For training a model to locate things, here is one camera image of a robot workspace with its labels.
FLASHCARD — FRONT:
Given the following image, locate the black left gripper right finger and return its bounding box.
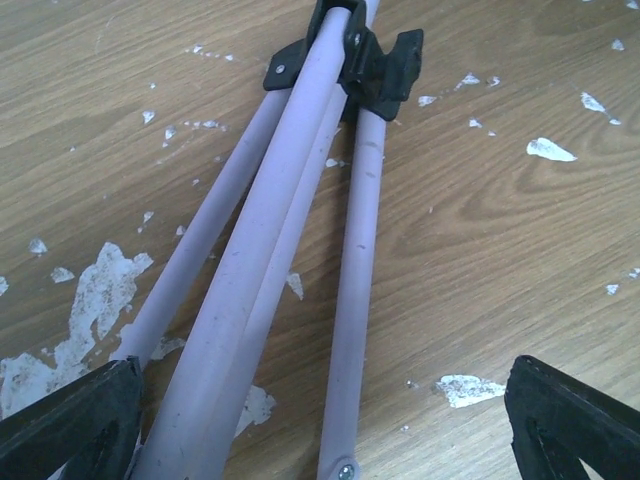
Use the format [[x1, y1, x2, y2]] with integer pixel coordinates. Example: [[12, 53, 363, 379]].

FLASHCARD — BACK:
[[504, 355, 639, 479]]

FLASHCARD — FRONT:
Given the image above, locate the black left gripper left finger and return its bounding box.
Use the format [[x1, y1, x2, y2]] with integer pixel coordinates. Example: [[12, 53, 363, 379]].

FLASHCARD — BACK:
[[1, 356, 144, 480]]

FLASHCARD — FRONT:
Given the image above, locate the white tripod music stand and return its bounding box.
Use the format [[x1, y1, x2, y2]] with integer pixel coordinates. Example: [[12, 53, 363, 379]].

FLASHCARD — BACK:
[[115, 1, 423, 479]]

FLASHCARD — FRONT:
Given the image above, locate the white paper scrap pile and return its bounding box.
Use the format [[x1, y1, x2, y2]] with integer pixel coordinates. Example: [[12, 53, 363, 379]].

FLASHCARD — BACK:
[[0, 37, 640, 441]]

